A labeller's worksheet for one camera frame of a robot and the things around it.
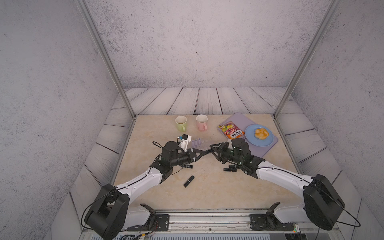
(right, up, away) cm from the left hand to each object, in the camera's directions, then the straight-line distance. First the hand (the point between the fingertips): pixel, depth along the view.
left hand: (206, 155), depth 75 cm
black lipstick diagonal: (-10, -17, +11) cm, 22 cm away
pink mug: (-1, +18, +31) cm, 36 cm away
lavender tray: (+31, +18, +44) cm, 57 cm away
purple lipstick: (-7, +3, +19) cm, 21 cm away
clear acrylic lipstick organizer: (0, +3, +27) cm, 27 cm away
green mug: (-15, +16, +30) cm, 38 cm away
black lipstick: (-9, -10, +16) cm, 21 cm away
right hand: (+2, +3, +3) cm, 5 cm away
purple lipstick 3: (-3, +5, +20) cm, 21 cm away
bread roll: (+40, +9, +29) cm, 51 cm away
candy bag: (+20, +12, +32) cm, 40 cm away
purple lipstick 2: (-5, +4, +19) cm, 21 cm away
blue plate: (+33, +7, +32) cm, 47 cm away
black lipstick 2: (+16, -12, +16) cm, 25 cm away
